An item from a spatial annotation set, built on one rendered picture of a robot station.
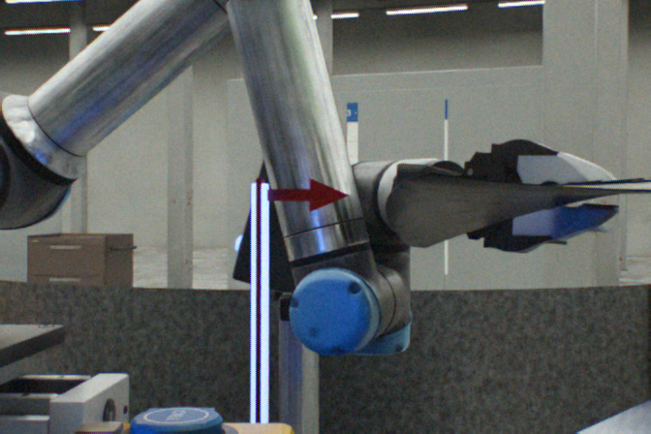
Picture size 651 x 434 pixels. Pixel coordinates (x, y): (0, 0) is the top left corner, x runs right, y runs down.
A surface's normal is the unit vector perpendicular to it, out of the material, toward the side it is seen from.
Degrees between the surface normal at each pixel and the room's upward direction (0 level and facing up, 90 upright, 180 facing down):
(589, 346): 90
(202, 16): 123
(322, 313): 90
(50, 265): 90
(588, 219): 117
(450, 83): 90
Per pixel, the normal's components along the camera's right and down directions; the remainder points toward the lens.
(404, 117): -0.31, 0.00
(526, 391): 0.32, 0.00
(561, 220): -0.81, -0.11
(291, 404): -0.04, 0.00
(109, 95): 0.11, 0.44
